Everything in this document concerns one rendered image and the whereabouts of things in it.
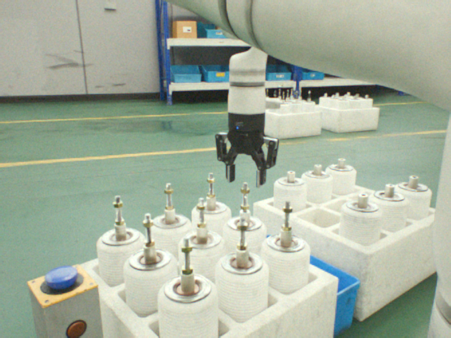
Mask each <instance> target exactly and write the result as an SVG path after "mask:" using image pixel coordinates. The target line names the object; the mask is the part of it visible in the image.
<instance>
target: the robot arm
mask: <svg viewBox="0 0 451 338"><path fill-rule="evenodd" d="M161 1H166V2H167V3H171V4H173V5H175V6H177V7H180V8H183V9H186V10H188V11H191V13H194V14H196V15H198V16H200V17H203V18H204V19H205V20H207V21H209V22H211V23H213V24H214V25H215V26H217V27H219V28H221V31H222V34H223V35H224V36H225V37H227V38H229V39H232V40H241V41H243V42H245V43H247V44H249V45H251V46H252V48H251V49H250V50H249V51H247V52H242V53H239V54H234V56H232V57H231V58H230V89H229V95H228V126H229V131H228V133H224V132H221V133H217V134H215V145H216V153H217V159H218V160H219V162H223V163H224V164H225V165H226V178H227V180H228V182H233V181H235V179H236V165H235V164H234V162H235V160H236V158H237V156H238V155H239V154H246V155H247V156H251V158H252V159H253V160H254V161H255V164H256V166H257V169H258V170H257V171H256V187H257V188H262V186H263V185H264V184H265V182H266V169H270V168H272V167H273V166H275V164H276V159H277V155H278V149H279V139H278V138H275V139H270V138H267V137H266V136H265V133H264V127H265V109H280V108H281V101H280V99H273V98H266V94H265V67H266V61H267V58H268V54H269V55H270V56H272V57H275V58H277V59H279V60H282V61H285V62H288V63H290V64H293V65H295V66H299V67H302V68H307V69H310V70H315V71H318V72H324V73H327V74H330V75H333V76H339V77H342V78H349V79H353V80H359V81H363V82H369V83H373V84H377V85H380V86H384V87H389V88H391V89H396V90H398V91H403V92H405V93H409V94H411V95H412V96H415V97H417V98H420V99H423V100H424V101H428V102H430V103H431V104H433V105H435V106H437V107H440V108H442V109H444V110H447V111H448V112H449V113H450V118H449V122H448V128H447V134H446V137H445V142H444V151H443V156H442V165H441V172H440V176H439V183H438V193H437V199H436V210H435V217H434V227H433V234H432V255H433V261H434V265H435V269H436V270H437V273H438V283H437V287H436V296H435V299H434V303H433V307H432V315H431V319H430V325H429V331H428V338H451V0H161ZM228 140H229V142H230V144H231V147H230V149H229V151H228V149H227V141H228ZM264 143H265V144H266V148H267V149H268V150H267V156H266V160H265V157H264V151H263V149H262V146H263V145H264ZM257 154H258V155H257Z"/></svg>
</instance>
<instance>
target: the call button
mask: <svg viewBox="0 0 451 338"><path fill-rule="evenodd" d="M77 278H78V270H77V269H76V268H74V267H72V266H60V267H57V268H53V269H52V270H51V271H49V272H48V273H47V274H46V275H45V281H46V285H47V286H49V287H50V288H52V289H57V290H58V289H63V288H68V287H69V286H72V285H73V284H74V282H75V280H76V279H77Z"/></svg>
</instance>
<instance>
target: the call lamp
mask: <svg viewBox="0 0 451 338"><path fill-rule="evenodd" d="M84 330H85V324H84V323H83V322H77V323H75V324H72V325H71V326H70V329H69V330H68V335H69V337H72V338H76V337H79V336H80V335H81V334H83V332H84Z"/></svg>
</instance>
